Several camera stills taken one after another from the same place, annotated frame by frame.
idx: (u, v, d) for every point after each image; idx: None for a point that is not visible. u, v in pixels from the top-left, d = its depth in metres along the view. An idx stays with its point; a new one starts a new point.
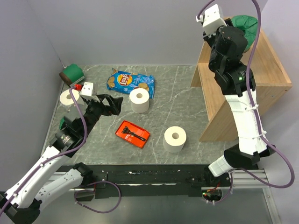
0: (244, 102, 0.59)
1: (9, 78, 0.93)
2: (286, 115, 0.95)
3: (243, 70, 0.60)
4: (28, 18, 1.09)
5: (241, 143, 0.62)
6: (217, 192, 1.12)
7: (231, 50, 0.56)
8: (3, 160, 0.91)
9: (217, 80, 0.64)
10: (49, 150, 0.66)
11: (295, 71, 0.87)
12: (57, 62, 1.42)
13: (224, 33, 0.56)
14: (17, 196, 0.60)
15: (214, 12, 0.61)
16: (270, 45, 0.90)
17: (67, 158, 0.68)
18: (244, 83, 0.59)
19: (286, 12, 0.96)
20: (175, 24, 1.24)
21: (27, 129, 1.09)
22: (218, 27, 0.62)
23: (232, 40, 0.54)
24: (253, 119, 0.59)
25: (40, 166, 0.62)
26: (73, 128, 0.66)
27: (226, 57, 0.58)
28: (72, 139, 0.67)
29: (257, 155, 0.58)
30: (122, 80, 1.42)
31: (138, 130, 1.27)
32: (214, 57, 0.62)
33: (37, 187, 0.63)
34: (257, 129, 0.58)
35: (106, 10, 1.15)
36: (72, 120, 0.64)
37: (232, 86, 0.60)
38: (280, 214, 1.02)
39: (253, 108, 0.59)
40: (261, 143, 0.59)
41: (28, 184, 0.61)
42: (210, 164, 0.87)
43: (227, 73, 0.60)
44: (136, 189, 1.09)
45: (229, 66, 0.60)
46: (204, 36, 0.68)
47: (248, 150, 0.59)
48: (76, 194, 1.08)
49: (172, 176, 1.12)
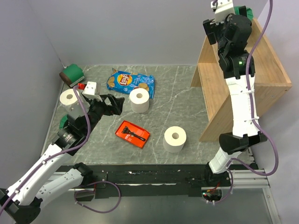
0: (241, 85, 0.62)
1: (9, 78, 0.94)
2: (286, 115, 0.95)
3: (245, 55, 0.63)
4: (28, 17, 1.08)
5: (234, 126, 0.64)
6: (217, 192, 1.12)
7: (235, 35, 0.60)
8: (3, 160, 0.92)
9: (220, 63, 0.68)
10: (52, 147, 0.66)
11: (295, 71, 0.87)
12: (57, 62, 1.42)
13: (232, 20, 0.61)
14: (19, 193, 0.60)
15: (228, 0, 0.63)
16: (269, 45, 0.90)
17: (68, 157, 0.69)
18: (243, 67, 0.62)
19: (285, 12, 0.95)
20: (174, 24, 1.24)
21: (28, 129, 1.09)
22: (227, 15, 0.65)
23: (238, 26, 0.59)
24: (248, 103, 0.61)
25: (43, 164, 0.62)
26: (75, 126, 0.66)
27: (230, 41, 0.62)
28: (74, 137, 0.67)
29: (246, 136, 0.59)
30: (122, 80, 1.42)
31: (138, 130, 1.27)
32: (221, 45, 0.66)
33: (38, 185, 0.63)
34: (251, 112, 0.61)
35: (107, 10, 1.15)
36: (75, 118, 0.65)
37: (232, 69, 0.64)
38: (280, 214, 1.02)
39: (249, 92, 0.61)
40: (253, 128, 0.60)
41: (30, 180, 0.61)
42: (210, 161, 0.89)
43: (230, 56, 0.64)
44: (136, 189, 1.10)
45: (233, 51, 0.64)
46: (205, 23, 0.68)
47: (239, 132, 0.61)
48: (76, 194, 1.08)
49: (172, 176, 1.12)
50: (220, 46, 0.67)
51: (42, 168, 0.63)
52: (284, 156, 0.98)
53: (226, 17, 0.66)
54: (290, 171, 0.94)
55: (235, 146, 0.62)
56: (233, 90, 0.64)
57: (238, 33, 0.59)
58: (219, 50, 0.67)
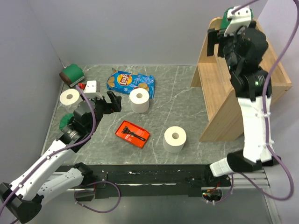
0: (255, 107, 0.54)
1: (9, 78, 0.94)
2: (287, 116, 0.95)
3: (261, 74, 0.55)
4: (28, 18, 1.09)
5: (245, 148, 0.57)
6: (217, 192, 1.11)
7: (249, 51, 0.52)
8: (4, 160, 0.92)
9: (232, 81, 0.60)
10: (56, 143, 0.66)
11: (295, 71, 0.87)
12: (57, 62, 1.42)
13: (245, 34, 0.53)
14: (23, 187, 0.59)
15: (246, 12, 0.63)
16: (270, 46, 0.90)
17: (71, 154, 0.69)
18: (259, 88, 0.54)
19: (286, 11, 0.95)
20: (174, 24, 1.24)
21: (27, 129, 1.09)
22: (240, 27, 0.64)
23: (252, 41, 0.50)
24: (263, 127, 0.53)
25: (47, 159, 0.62)
26: (81, 122, 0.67)
27: (244, 58, 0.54)
28: (77, 134, 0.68)
29: (259, 163, 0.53)
30: (122, 80, 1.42)
31: (138, 130, 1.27)
32: (231, 61, 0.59)
33: (41, 180, 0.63)
34: (265, 136, 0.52)
35: (106, 10, 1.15)
36: (82, 114, 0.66)
37: (247, 90, 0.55)
38: (280, 214, 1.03)
39: (264, 116, 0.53)
40: (267, 153, 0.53)
41: (33, 175, 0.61)
42: (211, 163, 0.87)
43: (244, 75, 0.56)
44: (136, 189, 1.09)
45: (247, 69, 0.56)
46: (210, 32, 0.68)
47: (251, 157, 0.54)
48: (76, 194, 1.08)
49: (172, 176, 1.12)
50: (231, 62, 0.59)
51: (46, 164, 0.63)
52: (284, 156, 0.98)
53: (238, 29, 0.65)
54: (290, 171, 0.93)
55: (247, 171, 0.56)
56: (247, 110, 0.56)
57: (252, 49, 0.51)
58: (230, 66, 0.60)
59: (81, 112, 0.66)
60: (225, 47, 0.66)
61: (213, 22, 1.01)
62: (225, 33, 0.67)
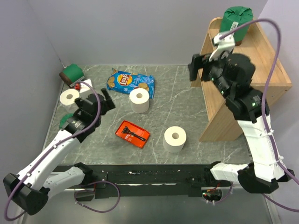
0: (259, 128, 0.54)
1: (9, 78, 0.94)
2: (287, 116, 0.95)
3: (255, 95, 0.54)
4: (28, 17, 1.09)
5: (256, 169, 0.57)
6: (217, 192, 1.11)
7: (239, 75, 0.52)
8: (4, 160, 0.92)
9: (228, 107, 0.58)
10: (61, 132, 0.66)
11: (295, 71, 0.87)
12: (57, 62, 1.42)
13: (231, 59, 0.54)
14: (31, 176, 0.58)
15: (229, 38, 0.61)
16: (269, 45, 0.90)
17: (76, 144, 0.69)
18: (257, 108, 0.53)
19: (286, 11, 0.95)
20: (174, 24, 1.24)
21: (27, 129, 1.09)
22: (222, 52, 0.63)
23: (240, 66, 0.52)
24: (269, 146, 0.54)
25: (54, 147, 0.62)
26: (88, 112, 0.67)
27: (235, 83, 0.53)
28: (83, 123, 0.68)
29: (275, 182, 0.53)
30: (122, 80, 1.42)
31: (138, 130, 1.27)
32: (223, 86, 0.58)
33: (47, 170, 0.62)
34: (274, 155, 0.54)
35: (106, 10, 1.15)
36: (92, 103, 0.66)
37: (246, 112, 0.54)
38: (280, 213, 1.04)
39: (268, 135, 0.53)
40: (278, 170, 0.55)
41: (41, 164, 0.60)
42: (212, 169, 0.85)
43: (239, 99, 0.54)
44: (136, 189, 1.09)
45: (240, 92, 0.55)
46: (195, 56, 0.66)
47: (266, 177, 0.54)
48: (76, 194, 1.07)
49: (172, 176, 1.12)
50: (223, 88, 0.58)
51: (53, 152, 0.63)
52: (284, 156, 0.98)
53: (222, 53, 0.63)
54: None
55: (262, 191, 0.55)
56: (251, 133, 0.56)
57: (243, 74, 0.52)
58: (222, 92, 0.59)
59: (90, 102, 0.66)
60: (211, 73, 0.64)
61: (213, 22, 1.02)
62: (210, 58, 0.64)
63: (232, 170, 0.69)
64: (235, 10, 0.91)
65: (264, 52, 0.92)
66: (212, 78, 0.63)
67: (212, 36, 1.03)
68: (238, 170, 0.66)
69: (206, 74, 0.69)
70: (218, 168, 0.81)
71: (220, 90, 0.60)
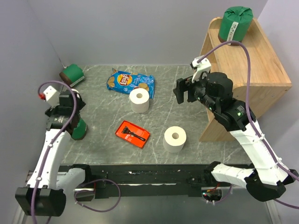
0: (250, 134, 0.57)
1: (9, 78, 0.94)
2: (286, 116, 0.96)
3: (239, 105, 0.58)
4: (28, 18, 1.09)
5: (260, 176, 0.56)
6: (217, 192, 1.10)
7: (220, 91, 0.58)
8: (4, 160, 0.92)
9: (218, 121, 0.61)
10: (49, 132, 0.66)
11: (295, 72, 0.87)
12: (57, 62, 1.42)
13: (210, 79, 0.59)
14: (42, 179, 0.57)
15: (205, 60, 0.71)
16: (270, 45, 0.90)
17: (67, 138, 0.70)
18: (243, 117, 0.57)
19: (286, 12, 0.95)
20: (174, 24, 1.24)
21: (27, 129, 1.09)
22: (202, 73, 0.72)
23: (219, 83, 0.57)
24: (265, 149, 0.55)
25: (51, 146, 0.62)
26: (66, 105, 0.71)
27: (218, 97, 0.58)
28: (65, 116, 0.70)
29: (281, 185, 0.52)
30: (122, 80, 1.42)
31: (138, 130, 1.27)
32: (209, 102, 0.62)
33: (54, 168, 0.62)
34: (272, 157, 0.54)
35: (106, 10, 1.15)
36: (67, 96, 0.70)
37: (235, 122, 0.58)
38: (280, 213, 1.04)
39: (260, 139, 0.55)
40: (281, 172, 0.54)
41: (46, 165, 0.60)
42: (213, 171, 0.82)
43: (225, 111, 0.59)
44: (136, 189, 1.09)
45: (225, 105, 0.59)
46: (179, 81, 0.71)
47: (270, 180, 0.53)
48: (76, 194, 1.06)
49: (172, 176, 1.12)
50: (210, 105, 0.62)
51: (51, 150, 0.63)
52: (284, 156, 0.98)
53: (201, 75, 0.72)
54: None
55: (271, 197, 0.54)
56: (245, 141, 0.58)
57: (223, 90, 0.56)
58: (210, 108, 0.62)
59: (64, 95, 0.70)
60: (196, 93, 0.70)
61: (213, 22, 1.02)
62: (192, 80, 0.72)
63: (236, 174, 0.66)
64: (235, 10, 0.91)
65: (264, 52, 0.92)
66: (198, 98, 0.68)
67: (212, 36, 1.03)
68: (244, 177, 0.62)
69: (191, 95, 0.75)
70: (220, 171, 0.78)
71: (208, 106, 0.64)
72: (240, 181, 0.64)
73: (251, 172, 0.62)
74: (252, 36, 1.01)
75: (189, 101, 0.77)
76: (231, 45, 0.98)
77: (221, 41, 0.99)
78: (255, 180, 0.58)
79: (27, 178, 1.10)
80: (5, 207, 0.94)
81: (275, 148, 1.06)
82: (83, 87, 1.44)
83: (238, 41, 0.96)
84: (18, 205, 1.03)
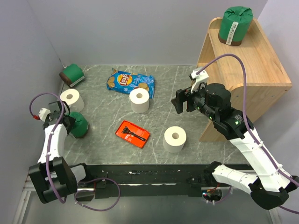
0: (249, 142, 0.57)
1: (10, 77, 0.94)
2: (286, 116, 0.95)
3: (237, 114, 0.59)
4: (28, 18, 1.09)
5: (263, 182, 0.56)
6: (217, 192, 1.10)
7: (219, 101, 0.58)
8: (4, 160, 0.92)
9: (217, 129, 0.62)
10: (47, 127, 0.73)
11: (295, 72, 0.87)
12: (57, 62, 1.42)
13: (209, 90, 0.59)
14: (51, 155, 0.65)
15: (203, 72, 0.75)
16: (270, 45, 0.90)
17: (62, 138, 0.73)
18: (241, 126, 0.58)
19: (286, 12, 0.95)
20: (174, 24, 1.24)
21: (27, 129, 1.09)
22: (200, 84, 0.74)
23: (217, 94, 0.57)
24: (265, 156, 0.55)
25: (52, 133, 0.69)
26: (56, 109, 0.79)
27: (217, 108, 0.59)
28: (56, 116, 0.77)
29: (283, 191, 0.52)
30: (122, 80, 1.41)
31: (138, 130, 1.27)
32: (209, 113, 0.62)
33: (60, 148, 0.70)
34: (272, 164, 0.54)
35: (107, 10, 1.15)
36: (56, 102, 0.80)
37: (233, 131, 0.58)
38: (280, 214, 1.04)
39: (259, 146, 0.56)
40: (282, 178, 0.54)
41: (52, 145, 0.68)
42: (214, 172, 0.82)
43: (224, 120, 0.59)
44: (136, 189, 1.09)
45: (224, 114, 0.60)
46: (179, 92, 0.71)
47: (273, 186, 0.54)
48: (76, 194, 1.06)
49: (172, 176, 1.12)
50: (210, 114, 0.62)
51: (54, 136, 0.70)
52: (284, 156, 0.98)
53: (199, 86, 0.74)
54: (290, 171, 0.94)
55: (275, 203, 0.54)
56: (244, 148, 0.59)
57: (222, 101, 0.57)
58: (210, 118, 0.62)
59: (53, 101, 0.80)
60: (195, 103, 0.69)
61: (213, 22, 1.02)
62: (191, 90, 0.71)
63: (240, 179, 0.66)
64: (235, 10, 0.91)
65: (264, 52, 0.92)
66: (197, 108, 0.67)
67: (212, 36, 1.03)
68: (248, 183, 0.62)
69: (191, 105, 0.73)
70: (222, 174, 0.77)
71: (208, 116, 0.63)
72: (244, 186, 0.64)
73: (256, 178, 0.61)
74: (253, 36, 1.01)
75: (188, 111, 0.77)
76: (231, 45, 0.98)
77: (221, 41, 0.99)
78: (260, 188, 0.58)
79: (27, 178, 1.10)
80: (5, 207, 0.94)
81: (275, 148, 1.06)
82: (83, 87, 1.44)
83: (238, 41, 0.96)
84: (17, 205, 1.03)
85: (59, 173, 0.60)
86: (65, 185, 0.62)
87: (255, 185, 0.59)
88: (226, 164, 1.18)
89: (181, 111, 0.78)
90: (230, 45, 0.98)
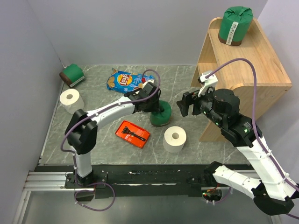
0: (257, 150, 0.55)
1: (10, 78, 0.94)
2: (286, 117, 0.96)
3: (246, 122, 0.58)
4: (28, 18, 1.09)
5: (268, 190, 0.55)
6: (217, 192, 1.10)
7: (227, 108, 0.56)
8: (5, 160, 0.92)
9: (224, 136, 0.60)
10: (124, 97, 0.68)
11: (295, 73, 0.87)
12: (57, 62, 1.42)
13: (217, 96, 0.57)
14: (97, 116, 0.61)
15: (212, 75, 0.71)
16: (270, 45, 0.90)
17: (126, 113, 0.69)
18: (249, 134, 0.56)
19: (287, 11, 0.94)
20: (174, 23, 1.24)
21: (28, 129, 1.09)
22: (208, 88, 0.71)
23: (227, 101, 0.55)
24: (273, 166, 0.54)
25: (118, 104, 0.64)
26: (147, 91, 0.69)
27: (226, 115, 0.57)
28: (140, 95, 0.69)
29: (289, 200, 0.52)
30: (122, 80, 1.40)
31: (138, 130, 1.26)
32: (216, 118, 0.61)
33: (110, 119, 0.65)
34: (279, 172, 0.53)
35: (107, 11, 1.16)
36: (153, 85, 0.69)
37: (242, 138, 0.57)
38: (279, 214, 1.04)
39: (267, 155, 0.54)
40: (288, 186, 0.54)
41: (107, 111, 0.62)
42: (214, 173, 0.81)
43: (232, 128, 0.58)
44: (136, 189, 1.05)
45: (231, 121, 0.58)
46: (185, 95, 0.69)
47: (279, 195, 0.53)
48: (76, 194, 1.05)
49: (172, 176, 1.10)
50: (217, 120, 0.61)
51: (117, 109, 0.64)
52: (284, 156, 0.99)
53: (207, 89, 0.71)
54: (290, 171, 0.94)
55: (280, 211, 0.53)
56: (251, 156, 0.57)
57: (230, 108, 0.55)
58: (217, 123, 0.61)
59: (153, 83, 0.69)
60: (202, 108, 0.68)
61: (213, 22, 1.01)
62: (199, 94, 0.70)
63: (242, 183, 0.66)
64: (235, 10, 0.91)
65: (264, 52, 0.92)
66: (204, 112, 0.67)
67: (212, 36, 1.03)
68: (251, 188, 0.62)
69: (196, 109, 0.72)
70: (222, 175, 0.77)
71: (215, 122, 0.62)
72: (246, 190, 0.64)
73: (259, 183, 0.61)
74: (252, 36, 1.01)
75: (193, 115, 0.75)
76: (231, 45, 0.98)
77: (221, 41, 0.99)
78: (264, 194, 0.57)
79: (27, 178, 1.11)
80: (5, 207, 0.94)
81: (275, 148, 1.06)
82: (83, 87, 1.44)
83: (238, 41, 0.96)
84: (18, 205, 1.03)
85: (82, 135, 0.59)
86: (77, 146, 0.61)
87: (259, 191, 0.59)
88: (226, 164, 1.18)
89: (186, 115, 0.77)
90: (230, 45, 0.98)
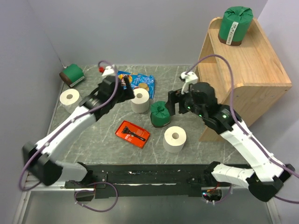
0: (238, 134, 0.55)
1: (10, 78, 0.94)
2: (286, 117, 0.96)
3: (224, 108, 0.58)
4: (28, 18, 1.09)
5: (257, 173, 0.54)
6: (217, 192, 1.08)
7: (205, 96, 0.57)
8: (5, 159, 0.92)
9: (208, 126, 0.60)
10: (79, 109, 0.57)
11: (295, 72, 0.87)
12: (57, 62, 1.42)
13: (194, 87, 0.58)
14: (48, 146, 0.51)
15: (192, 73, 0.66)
16: (270, 46, 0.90)
17: (91, 123, 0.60)
18: (229, 118, 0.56)
19: (287, 11, 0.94)
20: (175, 23, 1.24)
21: (28, 129, 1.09)
22: (188, 87, 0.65)
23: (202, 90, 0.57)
24: (255, 147, 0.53)
25: (72, 122, 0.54)
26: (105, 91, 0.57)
27: (204, 104, 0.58)
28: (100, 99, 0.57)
29: (278, 180, 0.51)
30: None
31: (138, 130, 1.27)
32: (197, 110, 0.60)
33: (67, 141, 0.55)
34: (263, 153, 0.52)
35: (107, 10, 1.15)
36: (110, 82, 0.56)
37: (222, 124, 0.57)
38: (280, 214, 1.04)
39: (248, 136, 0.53)
40: (275, 166, 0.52)
41: (60, 136, 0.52)
42: (213, 171, 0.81)
43: (212, 115, 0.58)
44: (136, 189, 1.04)
45: (210, 110, 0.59)
46: (170, 92, 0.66)
47: (266, 177, 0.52)
48: (76, 194, 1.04)
49: (173, 176, 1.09)
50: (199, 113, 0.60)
51: (71, 127, 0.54)
52: (284, 156, 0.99)
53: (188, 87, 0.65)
54: None
55: (271, 194, 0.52)
56: (234, 141, 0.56)
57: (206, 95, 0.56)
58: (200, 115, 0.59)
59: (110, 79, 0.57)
60: (186, 103, 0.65)
61: (213, 22, 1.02)
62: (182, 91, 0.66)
63: (238, 175, 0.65)
64: (235, 10, 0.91)
65: (264, 52, 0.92)
66: (188, 107, 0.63)
67: (212, 36, 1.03)
68: (245, 177, 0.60)
69: (183, 108, 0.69)
70: (220, 171, 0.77)
71: (197, 115, 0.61)
72: (242, 181, 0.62)
73: (252, 172, 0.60)
74: (253, 36, 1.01)
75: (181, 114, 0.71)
76: (231, 45, 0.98)
77: (221, 41, 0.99)
78: (256, 181, 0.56)
79: (27, 178, 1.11)
80: (5, 207, 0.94)
81: (275, 148, 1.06)
82: (83, 87, 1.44)
83: (238, 41, 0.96)
84: (18, 205, 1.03)
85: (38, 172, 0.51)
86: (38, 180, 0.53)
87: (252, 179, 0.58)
88: (226, 164, 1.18)
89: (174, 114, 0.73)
90: (230, 45, 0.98)
